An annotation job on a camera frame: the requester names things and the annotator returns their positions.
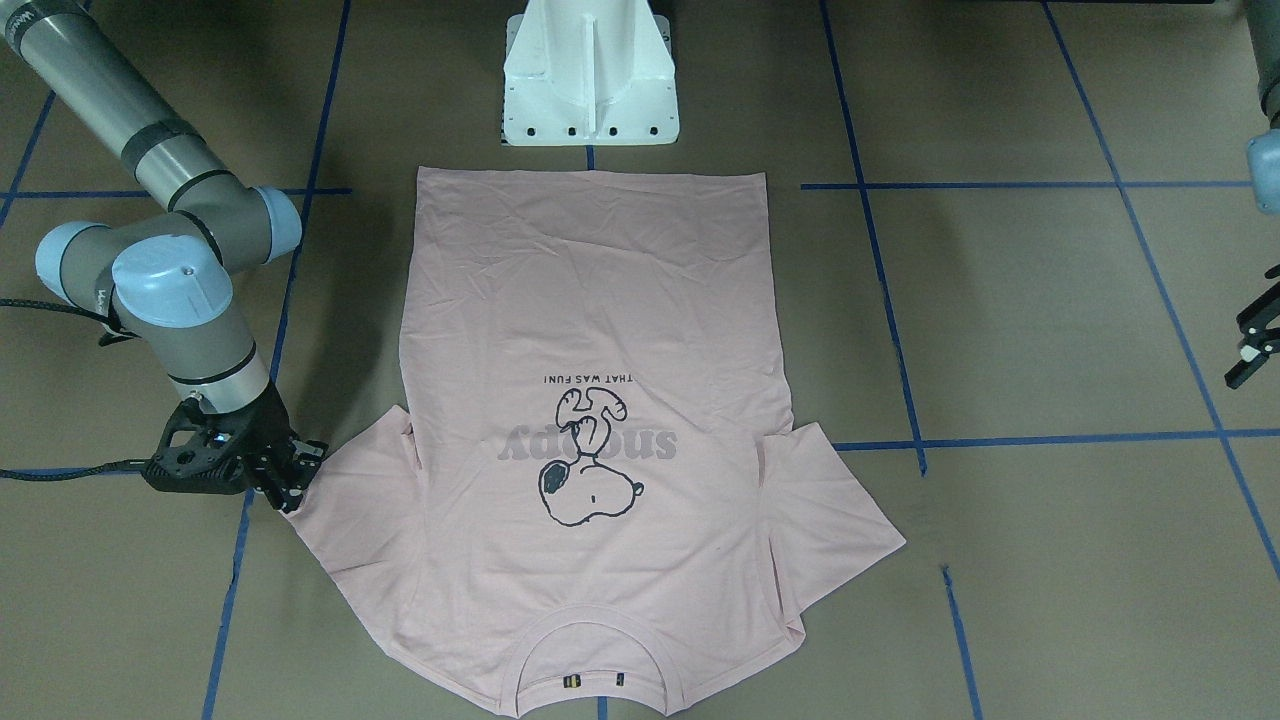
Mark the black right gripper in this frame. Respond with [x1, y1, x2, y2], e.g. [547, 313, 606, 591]
[141, 383, 328, 514]

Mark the pink Snoopy t-shirt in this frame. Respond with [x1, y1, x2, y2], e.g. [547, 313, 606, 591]
[289, 167, 905, 717]

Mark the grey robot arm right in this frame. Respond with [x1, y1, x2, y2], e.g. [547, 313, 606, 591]
[3, 1, 326, 512]

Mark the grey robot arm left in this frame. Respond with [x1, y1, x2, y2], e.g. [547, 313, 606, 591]
[1224, 1, 1279, 389]

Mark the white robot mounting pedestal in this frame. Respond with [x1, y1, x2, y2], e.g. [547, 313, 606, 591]
[500, 1, 681, 147]

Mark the black braided cable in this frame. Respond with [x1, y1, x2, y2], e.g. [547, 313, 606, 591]
[0, 457, 151, 483]

